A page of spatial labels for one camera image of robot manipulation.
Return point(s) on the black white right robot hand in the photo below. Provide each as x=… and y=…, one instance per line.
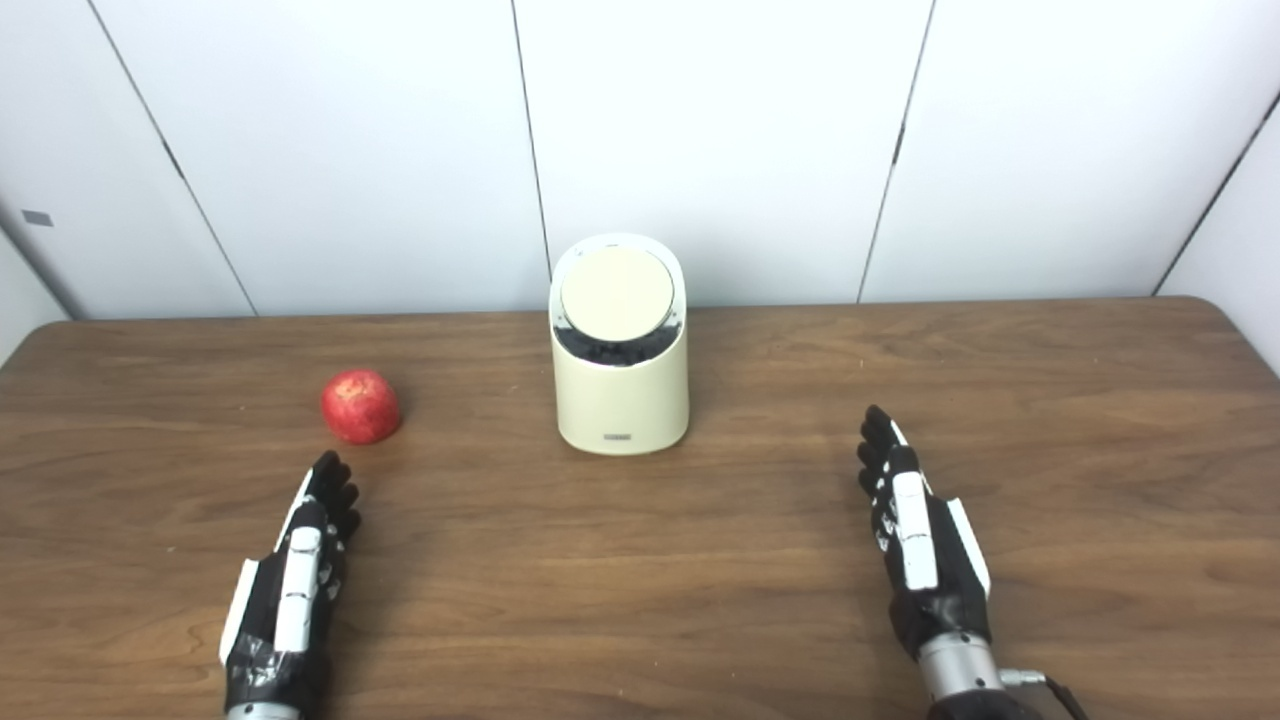
x=915, y=540

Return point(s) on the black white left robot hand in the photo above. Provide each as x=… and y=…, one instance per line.
x=300, y=585

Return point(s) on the red apple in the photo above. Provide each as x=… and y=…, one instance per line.
x=360, y=406

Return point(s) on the cream-colored round bin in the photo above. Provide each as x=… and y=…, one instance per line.
x=620, y=405

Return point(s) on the cream round bin lid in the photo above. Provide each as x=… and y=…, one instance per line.
x=616, y=295

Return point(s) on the small gray wall label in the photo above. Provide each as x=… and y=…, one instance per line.
x=37, y=218

